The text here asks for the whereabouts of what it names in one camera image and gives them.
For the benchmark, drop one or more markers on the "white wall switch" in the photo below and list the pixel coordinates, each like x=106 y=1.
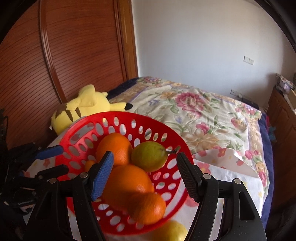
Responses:
x=248 y=60

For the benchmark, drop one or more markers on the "small tangerine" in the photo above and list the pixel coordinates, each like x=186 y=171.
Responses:
x=149 y=207
x=89 y=165

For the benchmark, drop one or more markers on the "green yellow pear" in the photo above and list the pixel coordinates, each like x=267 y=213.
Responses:
x=150 y=156

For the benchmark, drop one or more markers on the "large orange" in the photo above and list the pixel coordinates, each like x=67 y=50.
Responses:
x=114 y=148
x=128 y=185

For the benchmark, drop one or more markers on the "yellow orange pear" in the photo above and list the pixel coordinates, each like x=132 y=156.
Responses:
x=173 y=231

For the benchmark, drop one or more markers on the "blue cloth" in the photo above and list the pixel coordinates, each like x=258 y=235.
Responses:
x=271 y=133

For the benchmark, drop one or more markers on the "white strawberry print tablecloth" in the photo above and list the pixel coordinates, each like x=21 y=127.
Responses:
x=231 y=176

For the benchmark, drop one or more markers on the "red perforated plastic basket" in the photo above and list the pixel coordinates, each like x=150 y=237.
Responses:
x=78 y=139

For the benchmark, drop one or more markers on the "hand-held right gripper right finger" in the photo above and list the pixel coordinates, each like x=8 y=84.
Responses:
x=188 y=178

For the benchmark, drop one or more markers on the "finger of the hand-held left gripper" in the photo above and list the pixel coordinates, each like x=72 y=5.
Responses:
x=50 y=151
x=55 y=171

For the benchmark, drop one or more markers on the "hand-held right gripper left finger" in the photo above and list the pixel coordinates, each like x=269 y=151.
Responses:
x=103 y=178

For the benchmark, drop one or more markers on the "wooden low cabinet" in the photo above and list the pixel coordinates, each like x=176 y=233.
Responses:
x=282 y=129

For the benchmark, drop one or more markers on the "patterned storage box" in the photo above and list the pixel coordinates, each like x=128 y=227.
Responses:
x=284 y=81

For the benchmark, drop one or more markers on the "yellow plush toy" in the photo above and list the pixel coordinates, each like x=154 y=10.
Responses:
x=87 y=102

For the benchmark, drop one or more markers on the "floral quilt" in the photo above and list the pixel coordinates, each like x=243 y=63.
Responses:
x=196 y=111

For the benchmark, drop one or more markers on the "white wall outlet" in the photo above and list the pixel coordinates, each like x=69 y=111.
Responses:
x=235 y=92

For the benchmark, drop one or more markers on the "wooden slatted wardrobe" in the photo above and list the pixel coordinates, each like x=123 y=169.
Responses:
x=69 y=58

